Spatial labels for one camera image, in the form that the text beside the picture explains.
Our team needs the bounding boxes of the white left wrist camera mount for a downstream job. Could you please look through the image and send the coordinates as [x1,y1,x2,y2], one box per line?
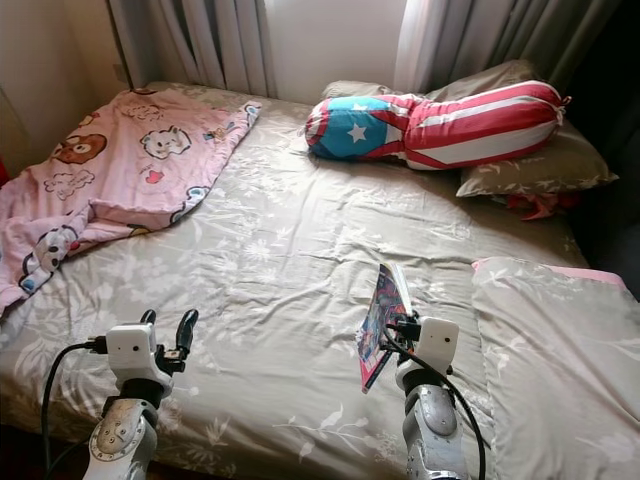
[105,322,171,393]

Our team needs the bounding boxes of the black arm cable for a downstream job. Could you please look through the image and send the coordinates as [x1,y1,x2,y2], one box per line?
[385,325,489,480]
[40,340,111,480]

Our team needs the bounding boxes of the grey curtain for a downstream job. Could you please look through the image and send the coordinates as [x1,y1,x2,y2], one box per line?
[105,0,276,101]
[395,0,621,96]

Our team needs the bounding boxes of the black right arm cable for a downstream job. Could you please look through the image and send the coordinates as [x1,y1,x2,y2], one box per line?
[385,325,489,480]

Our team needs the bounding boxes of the red cloth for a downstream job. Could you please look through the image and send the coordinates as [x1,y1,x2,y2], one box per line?
[500,192,581,221]

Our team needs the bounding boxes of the flag print bolster pillow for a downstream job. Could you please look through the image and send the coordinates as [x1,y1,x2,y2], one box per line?
[305,80,571,171]

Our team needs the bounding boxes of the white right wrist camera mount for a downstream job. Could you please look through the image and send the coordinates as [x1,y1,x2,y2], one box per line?
[395,317,459,393]

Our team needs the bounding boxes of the grey floral bed cover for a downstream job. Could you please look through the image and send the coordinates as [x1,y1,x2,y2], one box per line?
[0,82,596,479]

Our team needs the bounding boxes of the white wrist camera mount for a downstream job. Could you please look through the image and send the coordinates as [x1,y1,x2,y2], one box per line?
[105,322,171,393]
[395,317,459,393]

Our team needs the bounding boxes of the pink cartoon print blanket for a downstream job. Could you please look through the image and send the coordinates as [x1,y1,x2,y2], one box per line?
[0,88,261,311]

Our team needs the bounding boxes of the colourful comic book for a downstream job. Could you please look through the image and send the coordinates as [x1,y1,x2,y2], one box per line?
[357,263,416,394]

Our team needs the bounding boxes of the dark grey upholstered panel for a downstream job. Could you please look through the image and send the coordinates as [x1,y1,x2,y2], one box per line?
[570,0,640,291]

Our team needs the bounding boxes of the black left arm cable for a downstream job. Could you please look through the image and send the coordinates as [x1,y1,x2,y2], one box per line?
[40,340,111,480]

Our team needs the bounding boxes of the small grey floral pillow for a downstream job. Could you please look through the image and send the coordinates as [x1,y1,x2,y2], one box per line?
[457,122,619,198]
[322,60,541,103]

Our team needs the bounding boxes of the large grey floral pillow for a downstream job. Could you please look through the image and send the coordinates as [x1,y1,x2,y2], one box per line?
[470,257,640,480]

